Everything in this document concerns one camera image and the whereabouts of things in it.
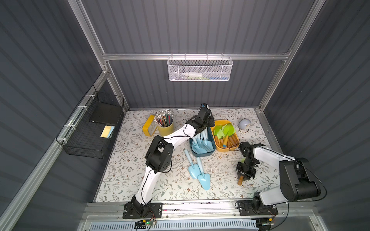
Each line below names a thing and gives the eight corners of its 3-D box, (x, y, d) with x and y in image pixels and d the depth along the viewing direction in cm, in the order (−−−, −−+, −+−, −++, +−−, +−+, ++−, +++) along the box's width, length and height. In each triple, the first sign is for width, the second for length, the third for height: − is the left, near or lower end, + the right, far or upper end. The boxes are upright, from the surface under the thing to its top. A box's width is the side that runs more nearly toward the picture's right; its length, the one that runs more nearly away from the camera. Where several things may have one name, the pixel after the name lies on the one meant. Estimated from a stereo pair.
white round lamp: (240, 132, 108) (243, 125, 101) (236, 126, 111) (239, 119, 104) (248, 130, 109) (252, 122, 102) (244, 124, 112) (248, 117, 105)
